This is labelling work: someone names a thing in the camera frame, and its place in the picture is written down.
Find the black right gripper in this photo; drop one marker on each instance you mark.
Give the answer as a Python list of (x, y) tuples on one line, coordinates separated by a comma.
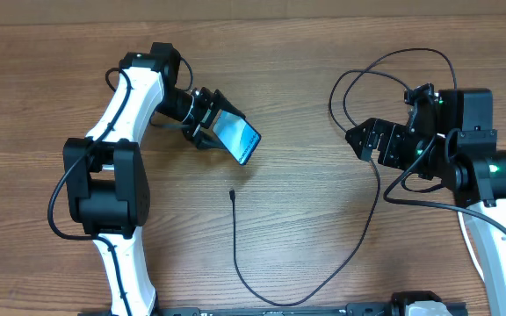
[(392, 141)]

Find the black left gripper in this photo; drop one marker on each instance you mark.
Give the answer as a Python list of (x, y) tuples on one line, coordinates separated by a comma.
[(212, 102)]

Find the Samsung Galaxy smartphone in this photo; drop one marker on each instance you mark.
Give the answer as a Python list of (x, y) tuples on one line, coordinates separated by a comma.
[(237, 135)]

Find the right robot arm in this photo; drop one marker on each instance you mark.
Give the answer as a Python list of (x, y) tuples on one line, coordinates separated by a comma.
[(449, 135)]

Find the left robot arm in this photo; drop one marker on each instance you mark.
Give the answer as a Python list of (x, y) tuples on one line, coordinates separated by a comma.
[(104, 173)]

